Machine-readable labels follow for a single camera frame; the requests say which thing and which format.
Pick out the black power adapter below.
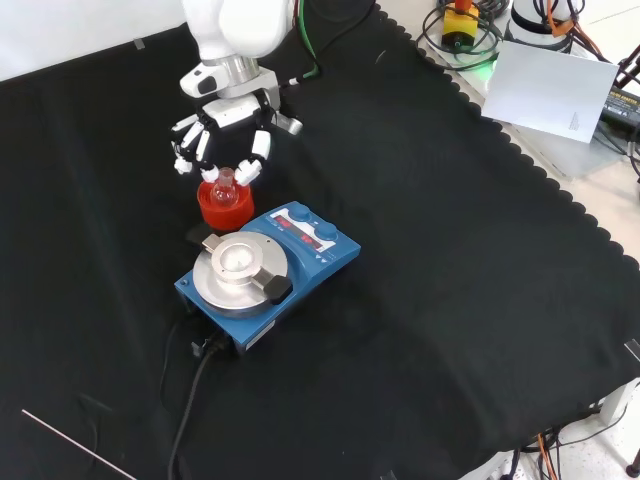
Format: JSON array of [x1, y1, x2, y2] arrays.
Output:
[[598, 85, 640, 133]]

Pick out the yellow stop button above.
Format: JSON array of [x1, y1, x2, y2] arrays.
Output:
[[441, 0, 481, 53]]

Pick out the black heater power cable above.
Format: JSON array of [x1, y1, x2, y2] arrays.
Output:
[[166, 335, 227, 480]]

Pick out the red plastic flask ring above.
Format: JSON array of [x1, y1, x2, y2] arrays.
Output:
[[196, 178, 256, 232]]

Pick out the orange cable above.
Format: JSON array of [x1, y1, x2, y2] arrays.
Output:
[[535, 432, 557, 480]]

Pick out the clear round-bottom flask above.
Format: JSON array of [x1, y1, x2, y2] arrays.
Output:
[[210, 167, 239, 208]]

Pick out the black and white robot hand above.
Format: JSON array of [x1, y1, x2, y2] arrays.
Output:
[[170, 71, 305, 187]]

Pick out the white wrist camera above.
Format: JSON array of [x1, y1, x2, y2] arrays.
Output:
[[179, 64, 222, 98]]

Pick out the green cable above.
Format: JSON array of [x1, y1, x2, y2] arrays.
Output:
[[278, 0, 322, 89]]

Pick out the thin rod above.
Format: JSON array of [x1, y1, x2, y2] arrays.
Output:
[[21, 408, 139, 480]]

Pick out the blue-base heater with steel plate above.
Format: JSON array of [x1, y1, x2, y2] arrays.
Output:
[[173, 200, 363, 357]]

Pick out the black bench cloth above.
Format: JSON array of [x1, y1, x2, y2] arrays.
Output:
[[0, 0, 640, 480]]

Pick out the black coiled cable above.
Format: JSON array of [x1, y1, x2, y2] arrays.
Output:
[[421, 0, 503, 72]]

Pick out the pale board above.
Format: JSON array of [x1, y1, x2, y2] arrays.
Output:
[[480, 40, 621, 145]]

